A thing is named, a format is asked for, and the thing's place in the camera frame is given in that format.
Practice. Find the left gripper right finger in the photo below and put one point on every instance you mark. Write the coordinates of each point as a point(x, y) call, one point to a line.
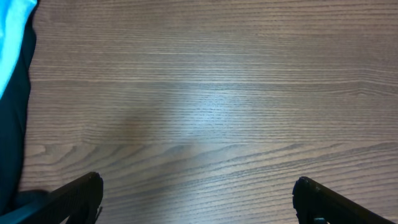
point(315, 203)

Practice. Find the light blue t-shirt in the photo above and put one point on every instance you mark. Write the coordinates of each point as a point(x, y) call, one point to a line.
point(14, 17)

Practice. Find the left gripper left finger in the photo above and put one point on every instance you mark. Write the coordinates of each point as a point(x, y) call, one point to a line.
point(76, 202)

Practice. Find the black t-shirt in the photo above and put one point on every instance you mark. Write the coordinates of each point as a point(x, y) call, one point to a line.
point(14, 104)

